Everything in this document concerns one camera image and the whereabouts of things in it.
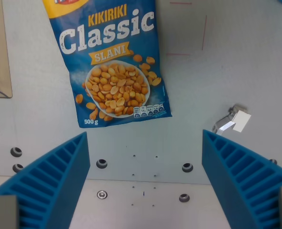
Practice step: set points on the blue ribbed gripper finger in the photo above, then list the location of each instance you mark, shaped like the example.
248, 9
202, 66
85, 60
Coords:
50, 176
241, 176

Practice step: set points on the shiny silver table bolt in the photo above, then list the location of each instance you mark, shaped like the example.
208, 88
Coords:
102, 194

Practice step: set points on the small bent metal bracket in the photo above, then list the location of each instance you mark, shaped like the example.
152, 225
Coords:
223, 124

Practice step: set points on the blue Kikiriki Classic peanut bag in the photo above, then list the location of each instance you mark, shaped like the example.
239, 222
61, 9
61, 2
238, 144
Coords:
107, 59

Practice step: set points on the small white rectangular block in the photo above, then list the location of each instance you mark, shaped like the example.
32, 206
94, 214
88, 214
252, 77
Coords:
241, 121

